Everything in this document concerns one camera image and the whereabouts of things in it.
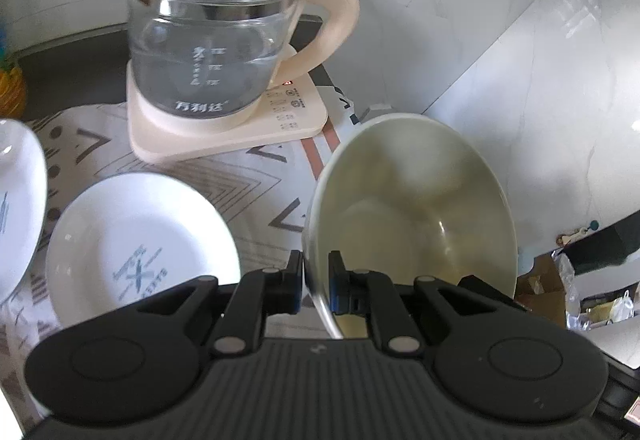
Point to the orange juice bottle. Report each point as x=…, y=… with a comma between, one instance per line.
x=10, y=90

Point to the white plate blue print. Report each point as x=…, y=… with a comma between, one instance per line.
x=140, y=230
x=20, y=200

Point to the black box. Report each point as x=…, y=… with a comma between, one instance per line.
x=610, y=245

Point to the cardboard box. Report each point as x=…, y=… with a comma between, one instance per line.
x=542, y=285

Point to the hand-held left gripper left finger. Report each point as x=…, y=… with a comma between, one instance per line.
x=294, y=287

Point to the clear plastic bag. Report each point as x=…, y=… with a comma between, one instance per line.
x=600, y=312

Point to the cream kettle base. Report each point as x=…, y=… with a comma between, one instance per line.
x=300, y=120

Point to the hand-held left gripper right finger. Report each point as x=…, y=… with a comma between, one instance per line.
x=336, y=292

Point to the patterned white tablecloth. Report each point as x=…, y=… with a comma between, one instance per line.
x=270, y=190

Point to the glass kettle cream lid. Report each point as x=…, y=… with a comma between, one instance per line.
x=210, y=35

